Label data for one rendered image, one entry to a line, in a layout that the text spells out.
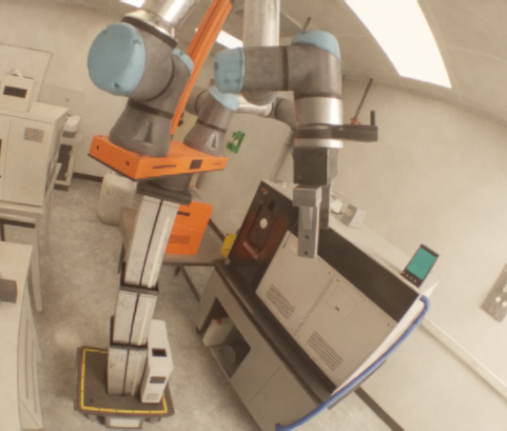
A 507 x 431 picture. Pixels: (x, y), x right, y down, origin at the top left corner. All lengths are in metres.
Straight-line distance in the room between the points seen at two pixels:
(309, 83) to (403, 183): 2.08
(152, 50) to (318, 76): 0.26
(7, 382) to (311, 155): 0.95
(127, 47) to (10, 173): 1.34
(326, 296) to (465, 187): 1.51
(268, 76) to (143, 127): 0.29
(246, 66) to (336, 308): 1.13
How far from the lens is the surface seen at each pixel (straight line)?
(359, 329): 1.25
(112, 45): 0.44
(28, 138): 1.58
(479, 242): 2.24
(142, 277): 0.91
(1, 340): 1.00
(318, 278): 1.33
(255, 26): 0.55
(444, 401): 2.58
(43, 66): 4.63
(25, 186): 1.67
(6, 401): 0.89
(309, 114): 0.37
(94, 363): 1.65
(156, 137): 0.55
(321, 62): 0.38
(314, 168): 0.34
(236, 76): 0.38
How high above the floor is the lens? 1.69
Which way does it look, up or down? 17 degrees down
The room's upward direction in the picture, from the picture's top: 24 degrees clockwise
